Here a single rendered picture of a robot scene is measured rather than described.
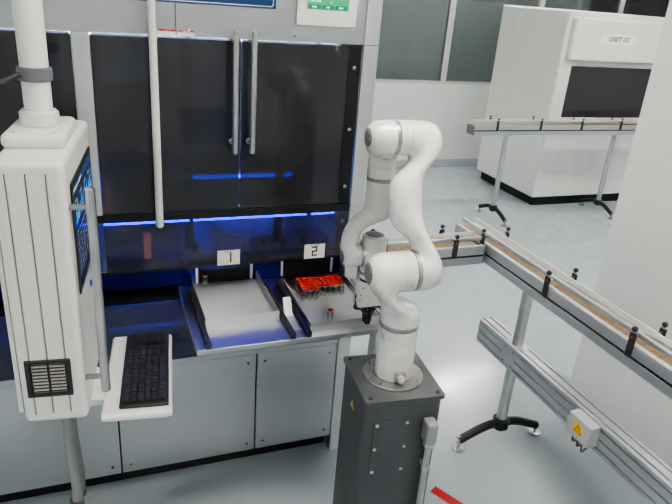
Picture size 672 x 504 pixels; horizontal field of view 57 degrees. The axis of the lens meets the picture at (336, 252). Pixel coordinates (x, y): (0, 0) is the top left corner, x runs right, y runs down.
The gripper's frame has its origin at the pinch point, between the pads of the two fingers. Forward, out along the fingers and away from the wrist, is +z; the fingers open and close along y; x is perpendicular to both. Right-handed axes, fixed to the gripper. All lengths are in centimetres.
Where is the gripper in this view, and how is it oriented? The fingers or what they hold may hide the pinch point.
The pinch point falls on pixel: (366, 317)
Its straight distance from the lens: 220.9
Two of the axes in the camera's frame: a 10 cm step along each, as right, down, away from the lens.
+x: 3.4, 3.8, -8.6
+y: -9.4, 0.7, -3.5
